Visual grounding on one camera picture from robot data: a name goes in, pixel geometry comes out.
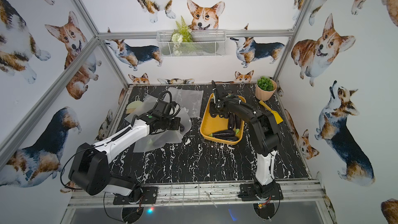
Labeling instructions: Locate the frosted zip-top bag front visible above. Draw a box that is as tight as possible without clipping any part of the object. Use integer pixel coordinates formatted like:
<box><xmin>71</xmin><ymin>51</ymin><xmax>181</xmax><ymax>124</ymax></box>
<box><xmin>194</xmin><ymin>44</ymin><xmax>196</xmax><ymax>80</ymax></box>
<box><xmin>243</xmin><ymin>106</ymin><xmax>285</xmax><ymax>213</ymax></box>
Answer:
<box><xmin>133</xmin><ymin>107</ymin><xmax>192</xmax><ymax>153</ymax></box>

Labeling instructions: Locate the frosted zip-top bag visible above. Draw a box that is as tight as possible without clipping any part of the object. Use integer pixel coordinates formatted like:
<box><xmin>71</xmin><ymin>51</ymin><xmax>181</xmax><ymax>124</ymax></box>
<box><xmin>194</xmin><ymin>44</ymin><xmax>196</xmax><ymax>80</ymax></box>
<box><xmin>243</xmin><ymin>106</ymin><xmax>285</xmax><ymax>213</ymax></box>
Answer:
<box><xmin>168</xmin><ymin>87</ymin><xmax>204</xmax><ymax>118</ymax></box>
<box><xmin>124</xmin><ymin>95</ymin><xmax>157</xmax><ymax>123</ymax></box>
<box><xmin>133</xmin><ymin>107</ymin><xmax>192</xmax><ymax>153</ymax></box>

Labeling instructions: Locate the yellow plastic tray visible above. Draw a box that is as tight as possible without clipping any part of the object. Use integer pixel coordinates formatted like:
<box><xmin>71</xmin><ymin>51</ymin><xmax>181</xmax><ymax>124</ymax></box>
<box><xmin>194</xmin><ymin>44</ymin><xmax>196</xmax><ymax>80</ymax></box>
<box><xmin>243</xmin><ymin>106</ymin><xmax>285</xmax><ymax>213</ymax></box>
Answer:
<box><xmin>200</xmin><ymin>93</ymin><xmax>245</xmax><ymax>145</ymax></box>

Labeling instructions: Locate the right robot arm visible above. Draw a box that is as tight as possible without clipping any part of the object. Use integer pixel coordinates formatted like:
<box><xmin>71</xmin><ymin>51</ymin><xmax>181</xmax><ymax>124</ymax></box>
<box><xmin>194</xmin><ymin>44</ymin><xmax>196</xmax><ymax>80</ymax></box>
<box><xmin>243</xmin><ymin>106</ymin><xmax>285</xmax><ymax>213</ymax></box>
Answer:
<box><xmin>209</xmin><ymin>81</ymin><xmax>280</xmax><ymax>186</ymax></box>

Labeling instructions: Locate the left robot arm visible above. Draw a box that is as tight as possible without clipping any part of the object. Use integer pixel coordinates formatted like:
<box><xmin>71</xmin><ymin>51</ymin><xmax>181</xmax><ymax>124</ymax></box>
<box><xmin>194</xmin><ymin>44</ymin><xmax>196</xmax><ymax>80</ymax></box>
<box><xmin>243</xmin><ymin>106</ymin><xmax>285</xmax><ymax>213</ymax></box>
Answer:
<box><xmin>68</xmin><ymin>113</ymin><xmax>181</xmax><ymax>196</ymax></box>

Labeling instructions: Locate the purple eggplant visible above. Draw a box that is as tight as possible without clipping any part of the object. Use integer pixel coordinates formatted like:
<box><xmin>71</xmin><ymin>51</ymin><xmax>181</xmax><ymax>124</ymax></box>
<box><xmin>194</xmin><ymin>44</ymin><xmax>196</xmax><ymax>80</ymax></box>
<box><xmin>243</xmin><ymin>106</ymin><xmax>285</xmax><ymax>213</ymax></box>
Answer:
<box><xmin>228</xmin><ymin>114</ymin><xmax>235</xmax><ymax>130</ymax></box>
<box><xmin>222</xmin><ymin>136</ymin><xmax>239</xmax><ymax>142</ymax></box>
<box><xmin>235</xmin><ymin>115</ymin><xmax>242</xmax><ymax>130</ymax></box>
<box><xmin>208</xmin><ymin>130</ymin><xmax>236</xmax><ymax>139</ymax></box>

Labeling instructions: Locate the frosted zip-top bag left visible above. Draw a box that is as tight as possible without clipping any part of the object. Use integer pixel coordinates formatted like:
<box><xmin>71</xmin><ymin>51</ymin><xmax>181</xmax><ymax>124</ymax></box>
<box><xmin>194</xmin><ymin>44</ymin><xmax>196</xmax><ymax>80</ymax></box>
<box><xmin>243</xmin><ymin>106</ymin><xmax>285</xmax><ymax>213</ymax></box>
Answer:
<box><xmin>124</xmin><ymin>95</ymin><xmax>157</xmax><ymax>123</ymax></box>

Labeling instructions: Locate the frosted zip-top bag rear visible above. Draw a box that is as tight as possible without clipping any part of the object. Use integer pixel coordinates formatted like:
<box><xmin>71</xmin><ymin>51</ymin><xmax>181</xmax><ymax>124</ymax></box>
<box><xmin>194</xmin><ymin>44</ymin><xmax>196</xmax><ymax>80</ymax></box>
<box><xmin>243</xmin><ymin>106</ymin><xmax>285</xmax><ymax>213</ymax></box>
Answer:
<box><xmin>168</xmin><ymin>87</ymin><xmax>204</xmax><ymax>118</ymax></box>

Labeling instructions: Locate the pink pot green plant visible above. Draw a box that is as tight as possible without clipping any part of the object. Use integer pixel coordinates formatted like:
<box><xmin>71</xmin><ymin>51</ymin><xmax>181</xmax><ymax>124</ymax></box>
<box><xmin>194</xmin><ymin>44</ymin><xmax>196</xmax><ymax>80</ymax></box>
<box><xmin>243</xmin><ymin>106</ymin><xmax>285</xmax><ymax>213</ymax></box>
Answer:
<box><xmin>255</xmin><ymin>76</ymin><xmax>277</xmax><ymax>101</ymax></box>

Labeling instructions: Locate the yellow plastic scoop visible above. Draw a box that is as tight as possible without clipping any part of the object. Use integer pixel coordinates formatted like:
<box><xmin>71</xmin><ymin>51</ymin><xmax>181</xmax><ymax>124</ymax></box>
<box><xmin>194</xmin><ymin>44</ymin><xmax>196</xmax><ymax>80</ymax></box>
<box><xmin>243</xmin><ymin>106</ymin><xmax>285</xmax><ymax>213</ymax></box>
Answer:
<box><xmin>259</xmin><ymin>100</ymin><xmax>284</xmax><ymax>124</ymax></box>

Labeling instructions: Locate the artificial fern and flower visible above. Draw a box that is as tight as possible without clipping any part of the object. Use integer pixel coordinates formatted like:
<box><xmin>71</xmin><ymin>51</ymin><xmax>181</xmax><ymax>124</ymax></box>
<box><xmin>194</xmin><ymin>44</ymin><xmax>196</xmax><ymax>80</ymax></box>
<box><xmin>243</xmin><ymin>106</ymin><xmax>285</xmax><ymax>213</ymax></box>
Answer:
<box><xmin>171</xmin><ymin>17</ymin><xmax>195</xmax><ymax>56</ymax></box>

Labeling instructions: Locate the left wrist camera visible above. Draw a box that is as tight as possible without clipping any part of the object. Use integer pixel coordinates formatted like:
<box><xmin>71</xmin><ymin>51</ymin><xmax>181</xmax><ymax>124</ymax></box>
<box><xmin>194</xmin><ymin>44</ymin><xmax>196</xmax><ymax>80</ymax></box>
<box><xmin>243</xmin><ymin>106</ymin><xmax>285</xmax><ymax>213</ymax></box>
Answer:
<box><xmin>153</xmin><ymin>100</ymin><xmax>177</xmax><ymax>118</ymax></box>

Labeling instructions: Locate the white wire wall basket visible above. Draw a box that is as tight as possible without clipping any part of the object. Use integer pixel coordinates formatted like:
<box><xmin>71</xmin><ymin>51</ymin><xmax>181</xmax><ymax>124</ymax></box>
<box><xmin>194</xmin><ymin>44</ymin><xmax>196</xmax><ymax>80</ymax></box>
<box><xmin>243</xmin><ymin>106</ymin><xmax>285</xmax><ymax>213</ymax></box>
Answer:
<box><xmin>157</xmin><ymin>30</ymin><xmax>227</xmax><ymax>58</ymax></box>

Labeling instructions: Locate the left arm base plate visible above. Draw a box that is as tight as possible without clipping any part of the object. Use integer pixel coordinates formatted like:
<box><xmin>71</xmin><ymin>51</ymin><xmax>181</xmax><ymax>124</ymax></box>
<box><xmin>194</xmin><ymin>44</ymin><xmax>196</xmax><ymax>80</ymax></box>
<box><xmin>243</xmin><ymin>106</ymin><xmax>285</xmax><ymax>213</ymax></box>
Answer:
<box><xmin>113</xmin><ymin>186</ymin><xmax>159</xmax><ymax>205</ymax></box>

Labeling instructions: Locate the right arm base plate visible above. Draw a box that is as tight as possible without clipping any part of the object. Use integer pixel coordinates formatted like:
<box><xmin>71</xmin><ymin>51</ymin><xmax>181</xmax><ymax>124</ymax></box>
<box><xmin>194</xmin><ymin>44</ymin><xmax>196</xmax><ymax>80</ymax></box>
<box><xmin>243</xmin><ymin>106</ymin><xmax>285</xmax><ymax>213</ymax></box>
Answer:
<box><xmin>238</xmin><ymin>181</ymin><xmax>284</xmax><ymax>201</ymax></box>

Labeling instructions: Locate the aluminium frame post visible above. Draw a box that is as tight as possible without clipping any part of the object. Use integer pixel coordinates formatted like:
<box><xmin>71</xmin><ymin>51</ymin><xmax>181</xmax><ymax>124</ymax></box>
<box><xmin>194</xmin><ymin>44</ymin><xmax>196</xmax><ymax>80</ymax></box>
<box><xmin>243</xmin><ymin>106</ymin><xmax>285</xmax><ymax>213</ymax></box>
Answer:
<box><xmin>1</xmin><ymin>36</ymin><xmax>100</xmax><ymax>168</ymax></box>

